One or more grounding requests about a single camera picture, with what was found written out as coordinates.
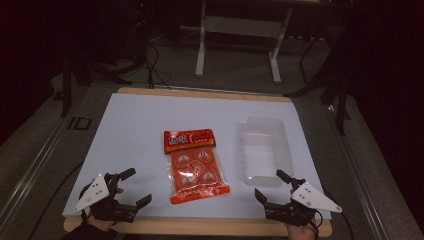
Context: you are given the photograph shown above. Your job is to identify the black tripod stand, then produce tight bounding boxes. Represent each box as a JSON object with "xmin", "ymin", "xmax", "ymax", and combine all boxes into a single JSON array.
[{"xmin": 284, "ymin": 29, "xmax": 354, "ymax": 137}]

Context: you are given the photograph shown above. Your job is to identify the black floor socket plate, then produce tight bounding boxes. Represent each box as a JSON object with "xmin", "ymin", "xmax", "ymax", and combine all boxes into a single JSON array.
[{"xmin": 67, "ymin": 116, "xmax": 93, "ymax": 131}]

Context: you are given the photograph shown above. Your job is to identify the person's right hand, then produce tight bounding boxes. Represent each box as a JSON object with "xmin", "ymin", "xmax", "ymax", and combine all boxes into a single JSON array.
[{"xmin": 285, "ymin": 219, "xmax": 319, "ymax": 240}]

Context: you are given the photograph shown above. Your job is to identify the metal floor rail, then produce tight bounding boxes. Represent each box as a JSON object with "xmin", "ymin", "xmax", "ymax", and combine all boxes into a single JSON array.
[
  {"xmin": 0, "ymin": 114, "xmax": 73, "ymax": 223},
  {"xmin": 326, "ymin": 104, "xmax": 393, "ymax": 240}
]

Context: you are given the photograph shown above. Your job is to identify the clear plastic tray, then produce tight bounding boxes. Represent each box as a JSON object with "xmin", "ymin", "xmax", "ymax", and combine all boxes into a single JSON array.
[{"xmin": 239, "ymin": 116, "xmax": 295, "ymax": 187}]

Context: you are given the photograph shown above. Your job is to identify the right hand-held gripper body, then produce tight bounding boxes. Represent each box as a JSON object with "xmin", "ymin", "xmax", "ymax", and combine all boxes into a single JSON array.
[{"xmin": 263, "ymin": 179, "xmax": 344, "ymax": 228}]

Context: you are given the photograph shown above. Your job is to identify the orange snack packet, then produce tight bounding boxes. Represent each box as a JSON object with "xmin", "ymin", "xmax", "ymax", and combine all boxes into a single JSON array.
[{"xmin": 163, "ymin": 128, "xmax": 231, "ymax": 206}]

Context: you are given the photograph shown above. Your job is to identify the white paper sheet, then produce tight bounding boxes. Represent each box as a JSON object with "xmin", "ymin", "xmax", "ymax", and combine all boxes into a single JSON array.
[{"xmin": 62, "ymin": 92, "xmax": 333, "ymax": 221}]

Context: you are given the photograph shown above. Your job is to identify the white metal stand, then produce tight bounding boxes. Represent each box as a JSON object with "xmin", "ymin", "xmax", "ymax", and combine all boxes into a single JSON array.
[{"xmin": 194, "ymin": 0, "xmax": 295, "ymax": 85}]

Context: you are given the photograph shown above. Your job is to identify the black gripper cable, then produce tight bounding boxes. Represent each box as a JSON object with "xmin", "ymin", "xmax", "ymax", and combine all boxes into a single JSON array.
[
  {"xmin": 34, "ymin": 161, "xmax": 84, "ymax": 236},
  {"xmin": 313, "ymin": 185, "xmax": 356, "ymax": 240}
]

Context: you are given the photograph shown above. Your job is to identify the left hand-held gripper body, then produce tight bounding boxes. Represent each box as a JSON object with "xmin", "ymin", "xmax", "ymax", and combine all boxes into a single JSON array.
[{"xmin": 73, "ymin": 172, "xmax": 139, "ymax": 224}]

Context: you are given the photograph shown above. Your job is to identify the black floor cables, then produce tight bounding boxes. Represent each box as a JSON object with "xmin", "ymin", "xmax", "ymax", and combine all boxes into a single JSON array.
[{"xmin": 141, "ymin": 41, "xmax": 174, "ymax": 90}]

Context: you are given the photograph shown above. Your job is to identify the person's left hand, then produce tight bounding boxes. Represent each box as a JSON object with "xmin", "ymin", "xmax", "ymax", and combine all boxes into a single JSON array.
[{"xmin": 87, "ymin": 187, "xmax": 125, "ymax": 232}]

